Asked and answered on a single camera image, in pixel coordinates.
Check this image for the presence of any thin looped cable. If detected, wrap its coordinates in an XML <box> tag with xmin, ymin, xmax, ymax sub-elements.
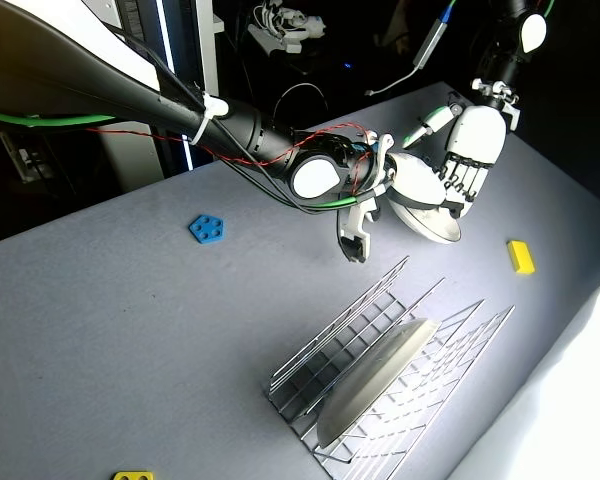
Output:
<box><xmin>273</xmin><ymin>82</ymin><xmax>330</xmax><ymax>121</ymax></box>

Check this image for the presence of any white cable with silver adapter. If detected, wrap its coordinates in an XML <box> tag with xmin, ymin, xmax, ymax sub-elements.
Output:
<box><xmin>364</xmin><ymin>0</ymin><xmax>459</xmax><ymax>96</ymax></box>

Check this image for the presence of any white cabinet with light strip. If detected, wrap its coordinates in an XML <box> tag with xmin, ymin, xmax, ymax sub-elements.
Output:
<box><xmin>79</xmin><ymin>0</ymin><xmax>221</xmax><ymax>191</ymax></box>

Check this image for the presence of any blue pentagon block with holes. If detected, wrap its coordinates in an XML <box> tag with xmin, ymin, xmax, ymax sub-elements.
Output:
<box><xmin>188</xmin><ymin>214</ymin><xmax>228</xmax><ymax>245</ymax></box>

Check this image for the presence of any silver wire dish rack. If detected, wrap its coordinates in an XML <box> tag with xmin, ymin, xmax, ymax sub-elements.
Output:
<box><xmin>267</xmin><ymin>255</ymin><xmax>516</xmax><ymax>475</ymax></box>

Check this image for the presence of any spare white robot hand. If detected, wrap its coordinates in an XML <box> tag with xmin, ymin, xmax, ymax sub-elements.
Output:
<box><xmin>247</xmin><ymin>0</ymin><xmax>327</xmax><ymax>54</ymax></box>

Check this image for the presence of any yellow rectangular block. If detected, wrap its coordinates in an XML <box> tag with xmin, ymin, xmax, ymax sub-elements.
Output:
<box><xmin>507</xmin><ymin>239</ymin><xmax>536</xmax><ymax>275</ymax></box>

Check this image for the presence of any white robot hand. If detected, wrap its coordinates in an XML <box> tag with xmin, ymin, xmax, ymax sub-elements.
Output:
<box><xmin>385</xmin><ymin>152</ymin><xmax>464</xmax><ymax>220</ymax></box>
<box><xmin>402</xmin><ymin>102</ymin><xmax>508</xmax><ymax>221</ymax></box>

